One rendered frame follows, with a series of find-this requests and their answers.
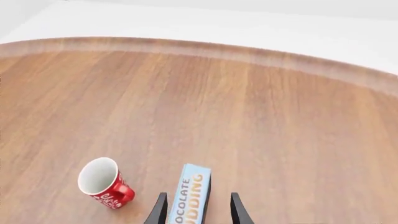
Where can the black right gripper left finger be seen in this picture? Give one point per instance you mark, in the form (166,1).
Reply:
(159,211)

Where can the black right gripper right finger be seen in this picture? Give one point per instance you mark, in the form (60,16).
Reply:
(240,211)

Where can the blue chocolate pudding box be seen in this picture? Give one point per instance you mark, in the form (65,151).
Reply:
(189,196)

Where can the red mug with white print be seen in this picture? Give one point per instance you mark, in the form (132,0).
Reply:
(104,180)

